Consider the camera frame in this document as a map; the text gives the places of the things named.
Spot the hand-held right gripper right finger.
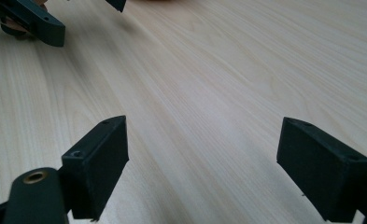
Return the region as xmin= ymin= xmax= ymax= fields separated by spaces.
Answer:
xmin=276 ymin=117 xmax=367 ymax=223

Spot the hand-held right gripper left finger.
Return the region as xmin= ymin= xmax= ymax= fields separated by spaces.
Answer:
xmin=62 ymin=115 xmax=130 ymax=222

